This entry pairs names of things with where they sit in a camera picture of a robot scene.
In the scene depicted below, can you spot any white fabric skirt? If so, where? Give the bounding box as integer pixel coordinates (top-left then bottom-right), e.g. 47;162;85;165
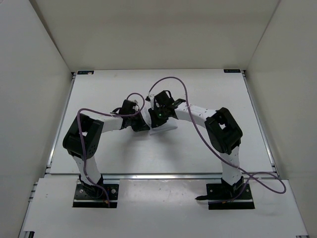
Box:
141;109;178;135

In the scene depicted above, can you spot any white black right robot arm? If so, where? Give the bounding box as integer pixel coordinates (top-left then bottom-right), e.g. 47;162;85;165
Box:
148;102;243;199

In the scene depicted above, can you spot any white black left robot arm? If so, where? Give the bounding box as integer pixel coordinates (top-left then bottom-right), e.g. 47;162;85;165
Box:
62;114;150;197

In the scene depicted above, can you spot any blue label sticker left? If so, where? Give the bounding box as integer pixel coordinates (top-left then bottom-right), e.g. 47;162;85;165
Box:
77;70;94;75

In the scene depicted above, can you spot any blue label sticker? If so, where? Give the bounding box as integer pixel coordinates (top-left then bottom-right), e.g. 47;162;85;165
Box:
223;69;241;73
77;70;94;75

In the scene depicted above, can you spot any blue label sticker right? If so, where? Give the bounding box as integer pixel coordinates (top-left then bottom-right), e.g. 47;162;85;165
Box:
223;69;241;73

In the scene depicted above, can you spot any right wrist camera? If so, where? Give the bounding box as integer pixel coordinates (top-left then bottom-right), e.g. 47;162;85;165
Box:
146;90;186;109

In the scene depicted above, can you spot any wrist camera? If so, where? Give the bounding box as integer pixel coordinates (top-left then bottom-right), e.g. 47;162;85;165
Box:
146;90;186;109
111;99;139;115

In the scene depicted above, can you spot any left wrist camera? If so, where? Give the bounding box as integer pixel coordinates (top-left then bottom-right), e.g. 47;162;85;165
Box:
111;99;139;115

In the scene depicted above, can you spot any aluminium table edge rail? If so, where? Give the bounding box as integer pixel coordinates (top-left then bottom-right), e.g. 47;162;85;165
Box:
103;173;222;179

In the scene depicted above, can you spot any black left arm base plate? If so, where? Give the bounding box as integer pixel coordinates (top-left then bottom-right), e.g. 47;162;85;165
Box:
72;181;119;209

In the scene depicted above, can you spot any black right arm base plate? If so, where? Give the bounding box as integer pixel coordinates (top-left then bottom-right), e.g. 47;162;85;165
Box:
195;183;255;210

